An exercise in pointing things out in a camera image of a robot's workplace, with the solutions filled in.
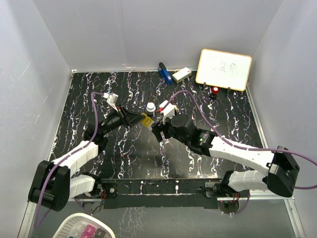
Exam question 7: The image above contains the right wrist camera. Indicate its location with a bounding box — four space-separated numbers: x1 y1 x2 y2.
158 100 176 124

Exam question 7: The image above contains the white cap pill bottle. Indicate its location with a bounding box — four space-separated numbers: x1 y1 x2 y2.
146 102 156 118

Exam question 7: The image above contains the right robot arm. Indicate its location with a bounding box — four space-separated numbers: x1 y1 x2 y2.
152 114 300 197

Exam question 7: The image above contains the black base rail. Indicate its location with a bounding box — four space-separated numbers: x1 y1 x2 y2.
99 178 251 210

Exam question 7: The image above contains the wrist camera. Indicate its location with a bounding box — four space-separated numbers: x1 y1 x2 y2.
103 92 118 111
158 100 176 124

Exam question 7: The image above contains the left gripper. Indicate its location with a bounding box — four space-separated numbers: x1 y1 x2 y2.
101 104 145 136

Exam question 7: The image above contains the red emergency stop button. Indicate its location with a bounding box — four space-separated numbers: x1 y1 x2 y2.
211 87 219 100

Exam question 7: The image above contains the white plastic basket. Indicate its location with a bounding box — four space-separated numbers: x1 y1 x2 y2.
53 213 115 238

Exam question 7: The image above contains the blue black stapler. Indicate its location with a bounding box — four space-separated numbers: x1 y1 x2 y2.
158 62 173 84

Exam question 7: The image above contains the yellow clear weekly pill organizer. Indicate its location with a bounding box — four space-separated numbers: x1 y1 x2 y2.
141 113 154 128

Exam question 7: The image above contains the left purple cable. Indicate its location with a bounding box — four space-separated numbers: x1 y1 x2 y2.
33 92 111 229

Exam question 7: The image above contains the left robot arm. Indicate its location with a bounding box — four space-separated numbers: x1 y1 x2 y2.
28 106 147 212

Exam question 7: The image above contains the white green small box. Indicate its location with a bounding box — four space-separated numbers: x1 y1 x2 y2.
172 67 192 83

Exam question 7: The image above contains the small whiteboard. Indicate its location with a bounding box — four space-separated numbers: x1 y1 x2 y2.
195 49 253 91

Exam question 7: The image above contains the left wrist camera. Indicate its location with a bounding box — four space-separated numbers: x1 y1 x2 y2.
103 92 118 111

